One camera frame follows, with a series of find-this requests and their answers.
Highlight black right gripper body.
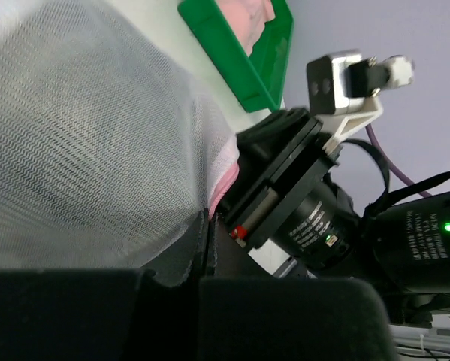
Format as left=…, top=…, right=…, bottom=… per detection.
left=217, top=108, right=352, bottom=271

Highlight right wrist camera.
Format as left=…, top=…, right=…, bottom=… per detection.
left=306, top=50, right=415, bottom=154

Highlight pink bra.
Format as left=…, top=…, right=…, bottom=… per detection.
left=216, top=0, right=275, bottom=56

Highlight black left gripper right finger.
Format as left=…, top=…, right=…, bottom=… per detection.
left=200, top=218, right=399, bottom=360

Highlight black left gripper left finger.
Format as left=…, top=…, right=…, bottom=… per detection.
left=0, top=211, right=209, bottom=360

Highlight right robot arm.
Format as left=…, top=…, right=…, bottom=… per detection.
left=217, top=108, right=450, bottom=327

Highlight green plastic tray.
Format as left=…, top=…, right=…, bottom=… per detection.
left=177, top=1, right=294, bottom=113

